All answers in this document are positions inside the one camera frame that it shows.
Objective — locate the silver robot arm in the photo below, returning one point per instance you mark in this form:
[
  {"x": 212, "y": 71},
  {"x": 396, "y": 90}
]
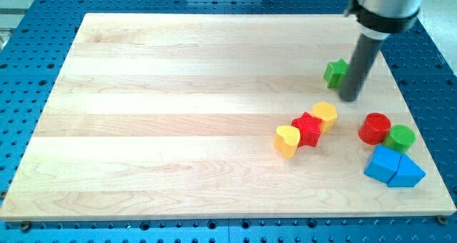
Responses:
[{"x": 381, "y": 18}]

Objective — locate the wooden board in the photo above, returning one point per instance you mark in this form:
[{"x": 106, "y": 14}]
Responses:
[{"x": 173, "y": 116}]

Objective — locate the yellow heart block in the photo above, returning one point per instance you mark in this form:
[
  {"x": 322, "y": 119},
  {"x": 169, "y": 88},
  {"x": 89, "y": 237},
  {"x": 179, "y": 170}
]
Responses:
[{"x": 286, "y": 140}]

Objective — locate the red star block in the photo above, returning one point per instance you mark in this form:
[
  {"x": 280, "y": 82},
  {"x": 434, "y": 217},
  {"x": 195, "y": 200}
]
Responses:
[{"x": 309, "y": 127}]

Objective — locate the yellow hexagon block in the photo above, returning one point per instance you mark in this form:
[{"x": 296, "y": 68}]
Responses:
[{"x": 326, "y": 113}]

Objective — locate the green star block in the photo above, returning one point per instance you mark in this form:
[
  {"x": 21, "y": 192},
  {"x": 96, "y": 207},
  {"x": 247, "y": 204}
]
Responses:
[{"x": 335, "y": 73}]

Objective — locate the red cylinder block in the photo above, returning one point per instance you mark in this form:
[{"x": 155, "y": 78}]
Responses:
[{"x": 374, "y": 128}]

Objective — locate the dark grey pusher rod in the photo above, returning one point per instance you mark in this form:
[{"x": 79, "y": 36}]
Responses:
[{"x": 360, "y": 65}]

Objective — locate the blue cube block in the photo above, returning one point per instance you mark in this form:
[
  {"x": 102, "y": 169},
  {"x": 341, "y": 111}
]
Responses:
[{"x": 382, "y": 164}]

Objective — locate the green cylinder block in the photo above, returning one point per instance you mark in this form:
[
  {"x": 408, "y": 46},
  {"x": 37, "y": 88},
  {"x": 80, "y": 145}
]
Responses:
[{"x": 399, "y": 138}]

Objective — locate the blue triangle block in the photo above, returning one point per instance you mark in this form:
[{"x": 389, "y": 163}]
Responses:
[{"x": 408, "y": 173}]

